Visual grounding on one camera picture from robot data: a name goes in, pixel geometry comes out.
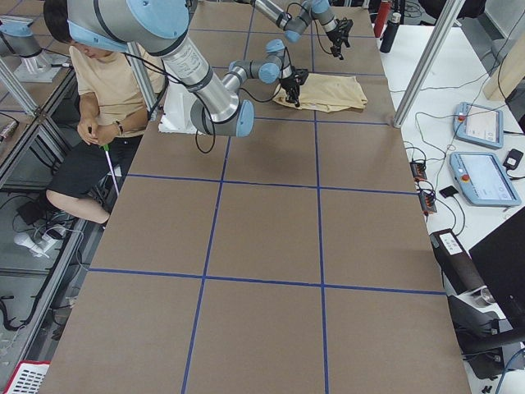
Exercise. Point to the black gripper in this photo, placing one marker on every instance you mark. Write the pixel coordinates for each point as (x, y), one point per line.
(335, 37)
(289, 82)

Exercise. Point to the beige long sleeve shirt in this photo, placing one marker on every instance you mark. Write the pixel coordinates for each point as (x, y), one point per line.
(326, 93)

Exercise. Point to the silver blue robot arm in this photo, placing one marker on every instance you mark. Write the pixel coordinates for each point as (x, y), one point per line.
(294, 26)
(161, 28)

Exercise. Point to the red water bottle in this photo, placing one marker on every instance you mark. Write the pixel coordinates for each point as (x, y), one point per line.
(382, 14)

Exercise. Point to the orange electronics board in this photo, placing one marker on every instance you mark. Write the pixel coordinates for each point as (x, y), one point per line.
(418, 171)

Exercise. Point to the upper blue teach pendant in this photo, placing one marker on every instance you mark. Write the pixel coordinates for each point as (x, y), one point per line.
(480, 125)

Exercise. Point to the blue teach pendant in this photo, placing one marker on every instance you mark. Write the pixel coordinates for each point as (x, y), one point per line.
(480, 125)
(482, 180)

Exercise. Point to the person in beige shirt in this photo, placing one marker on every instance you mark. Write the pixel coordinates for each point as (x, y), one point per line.
(113, 119)

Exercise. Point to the lower blue teach pendant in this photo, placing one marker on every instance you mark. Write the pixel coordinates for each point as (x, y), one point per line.
(482, 180)

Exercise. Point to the black power adapter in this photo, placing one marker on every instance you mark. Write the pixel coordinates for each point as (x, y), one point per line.
(513, 159)

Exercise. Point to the black monitor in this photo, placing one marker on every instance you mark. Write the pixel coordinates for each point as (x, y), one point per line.
(499, 259)

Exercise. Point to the red white basket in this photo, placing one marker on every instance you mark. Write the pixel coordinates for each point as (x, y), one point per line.
(27, 377)

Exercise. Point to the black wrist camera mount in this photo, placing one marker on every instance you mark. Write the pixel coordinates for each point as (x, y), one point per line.
(300, 76)

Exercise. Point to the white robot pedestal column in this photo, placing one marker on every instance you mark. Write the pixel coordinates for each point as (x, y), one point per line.
(176, 111)

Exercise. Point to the aluminium frame post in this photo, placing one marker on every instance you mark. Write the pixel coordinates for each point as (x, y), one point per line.
(438, 36)

